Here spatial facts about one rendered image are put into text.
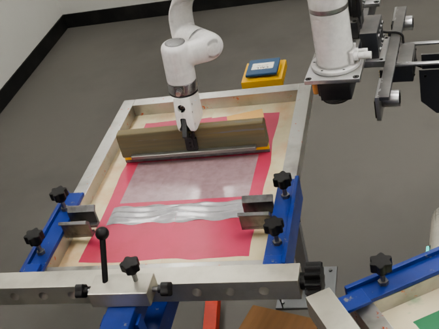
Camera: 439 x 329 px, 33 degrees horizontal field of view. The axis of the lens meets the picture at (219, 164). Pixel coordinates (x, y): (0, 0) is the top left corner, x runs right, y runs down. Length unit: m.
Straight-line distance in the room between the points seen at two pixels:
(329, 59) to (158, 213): 0.57
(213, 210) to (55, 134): 2.73
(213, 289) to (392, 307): 0.34
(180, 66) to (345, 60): 0.41
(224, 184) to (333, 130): 1.96
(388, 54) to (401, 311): 0.85
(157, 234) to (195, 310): 1.20
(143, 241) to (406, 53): 0.90
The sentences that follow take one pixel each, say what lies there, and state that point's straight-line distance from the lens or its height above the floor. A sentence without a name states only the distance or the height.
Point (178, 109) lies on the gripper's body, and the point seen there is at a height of 1.13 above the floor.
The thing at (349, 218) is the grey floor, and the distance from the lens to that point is 3.20.
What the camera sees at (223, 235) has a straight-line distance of 1.71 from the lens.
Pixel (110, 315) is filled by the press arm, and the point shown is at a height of 1.04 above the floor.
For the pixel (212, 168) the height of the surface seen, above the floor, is 0.95.
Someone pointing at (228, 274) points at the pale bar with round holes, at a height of 1.04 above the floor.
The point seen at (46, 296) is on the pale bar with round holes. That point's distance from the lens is 1.64.
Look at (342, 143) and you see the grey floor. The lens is 3.67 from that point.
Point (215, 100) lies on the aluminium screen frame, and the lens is 2.19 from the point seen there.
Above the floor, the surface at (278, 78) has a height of 0.95.
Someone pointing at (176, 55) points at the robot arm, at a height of 1.28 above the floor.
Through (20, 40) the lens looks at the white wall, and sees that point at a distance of 5.28.
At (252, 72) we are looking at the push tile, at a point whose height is 0.97.
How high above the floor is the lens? 2.01
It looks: 33 degrees down
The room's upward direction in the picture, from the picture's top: 14 degrees counter-clockwise
